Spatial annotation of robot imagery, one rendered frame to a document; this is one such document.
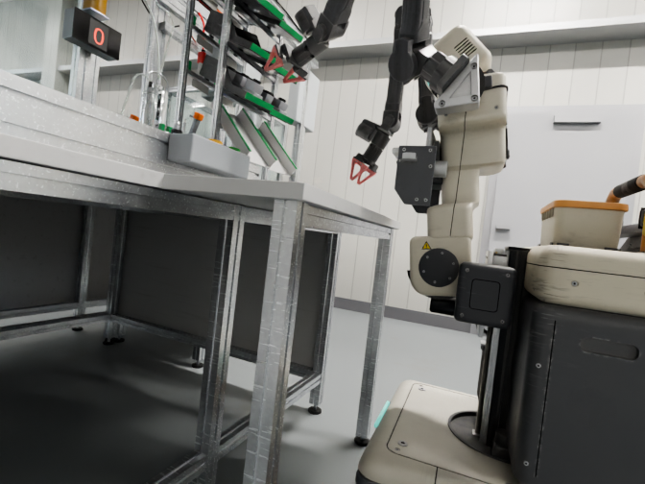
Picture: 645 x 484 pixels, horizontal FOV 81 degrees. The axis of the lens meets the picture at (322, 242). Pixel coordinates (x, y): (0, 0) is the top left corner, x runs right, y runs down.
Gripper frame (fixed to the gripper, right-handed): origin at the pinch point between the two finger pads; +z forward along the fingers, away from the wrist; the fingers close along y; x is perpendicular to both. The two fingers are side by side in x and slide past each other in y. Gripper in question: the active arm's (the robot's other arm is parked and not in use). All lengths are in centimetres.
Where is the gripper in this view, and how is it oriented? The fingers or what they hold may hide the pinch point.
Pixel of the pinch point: (275, 74)
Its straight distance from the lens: 135.9
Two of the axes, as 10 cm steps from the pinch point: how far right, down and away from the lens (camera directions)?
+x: 2.7, 9.4, -2.1
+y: -5.3, -0.3, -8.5
